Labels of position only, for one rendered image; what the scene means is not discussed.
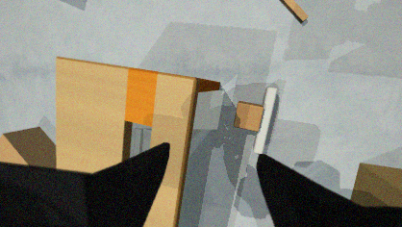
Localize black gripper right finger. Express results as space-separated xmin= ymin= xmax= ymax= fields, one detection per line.
xmin=256 ymin=154 xmax=402 ymax=227

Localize tan thin bar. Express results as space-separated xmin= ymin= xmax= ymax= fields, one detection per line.
xmin=280 ymin=0 xmax=309 ymax=23

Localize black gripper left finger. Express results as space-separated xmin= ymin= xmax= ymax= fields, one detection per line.
xmin=0 ymin=142 xmax=170 ymax=227

